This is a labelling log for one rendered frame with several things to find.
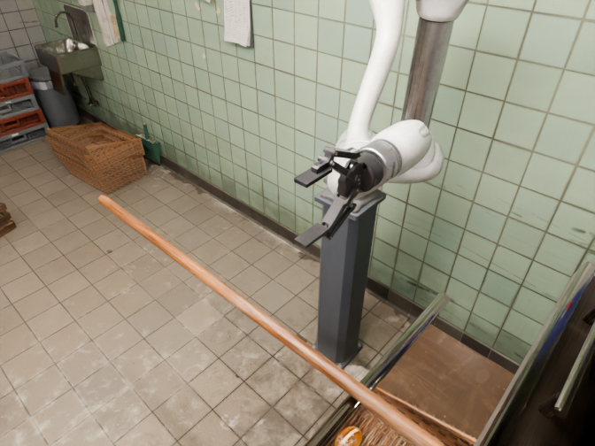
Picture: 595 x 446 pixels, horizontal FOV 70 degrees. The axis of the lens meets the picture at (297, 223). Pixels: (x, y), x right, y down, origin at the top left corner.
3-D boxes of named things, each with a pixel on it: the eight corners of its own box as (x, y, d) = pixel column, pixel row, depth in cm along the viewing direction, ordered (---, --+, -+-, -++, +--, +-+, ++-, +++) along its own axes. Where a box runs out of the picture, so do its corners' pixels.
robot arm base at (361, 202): (338, 174, 180) (339, 163, 177) (382, 194, 169) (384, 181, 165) (310, 192, 169) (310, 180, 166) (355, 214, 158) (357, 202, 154)
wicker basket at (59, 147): (94, 188, 331) (83, 156, 314) (54, 165, 357) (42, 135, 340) (145, 162, 362) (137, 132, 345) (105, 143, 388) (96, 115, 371)
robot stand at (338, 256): (333, 326, 241) (344, 175, 179) (363, 347, 230) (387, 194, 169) (309, 349, 229) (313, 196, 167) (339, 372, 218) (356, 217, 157)
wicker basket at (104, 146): (96, 180, 328) (85, 148, 311) (54, 159, 353) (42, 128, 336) (146, 154, 360) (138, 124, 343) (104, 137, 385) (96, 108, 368)
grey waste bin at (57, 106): (88, 123, 450) (71, 71, 416) (52, 135, 429) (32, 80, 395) (73, 113, 470) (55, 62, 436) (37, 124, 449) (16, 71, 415)
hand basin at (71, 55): (116, 115, 407) (87, 11, 351) (79, 127, 386) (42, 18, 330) (92, 102, 432) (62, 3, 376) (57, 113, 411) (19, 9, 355)
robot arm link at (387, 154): (398, 184, 92) (383, 196, 89) (364, 169, 97) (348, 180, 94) (405, 146, 87) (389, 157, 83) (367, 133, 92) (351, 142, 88)
